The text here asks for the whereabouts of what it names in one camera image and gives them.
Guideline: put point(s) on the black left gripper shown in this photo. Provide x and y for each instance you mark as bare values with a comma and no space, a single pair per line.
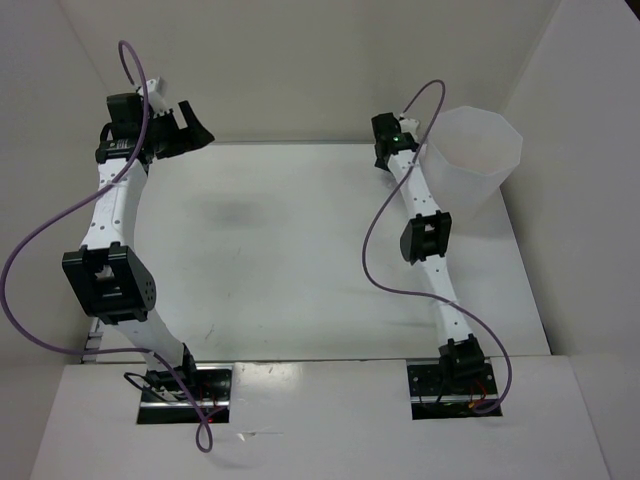
188,138

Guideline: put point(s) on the translucent white plastic bin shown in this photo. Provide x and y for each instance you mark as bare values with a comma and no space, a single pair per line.
470,152

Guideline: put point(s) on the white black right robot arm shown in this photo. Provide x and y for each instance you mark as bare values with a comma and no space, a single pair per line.
423,244

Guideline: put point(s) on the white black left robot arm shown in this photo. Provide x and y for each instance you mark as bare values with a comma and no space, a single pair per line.
108,278

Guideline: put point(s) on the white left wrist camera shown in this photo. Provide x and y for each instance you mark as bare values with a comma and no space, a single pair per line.
156,89

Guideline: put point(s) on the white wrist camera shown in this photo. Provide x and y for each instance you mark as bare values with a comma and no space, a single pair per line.
409,125
156,89

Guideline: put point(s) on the aluminium table edge rail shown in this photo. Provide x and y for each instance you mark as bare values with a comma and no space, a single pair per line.
93,342

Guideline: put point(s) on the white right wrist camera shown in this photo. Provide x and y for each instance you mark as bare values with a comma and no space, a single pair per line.
409,125

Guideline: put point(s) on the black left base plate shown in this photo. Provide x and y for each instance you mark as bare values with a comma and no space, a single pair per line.
165,403

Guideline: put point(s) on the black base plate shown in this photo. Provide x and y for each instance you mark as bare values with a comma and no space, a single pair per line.
165,403
432,399

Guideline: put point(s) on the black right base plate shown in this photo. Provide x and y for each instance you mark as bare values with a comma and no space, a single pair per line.
432,399

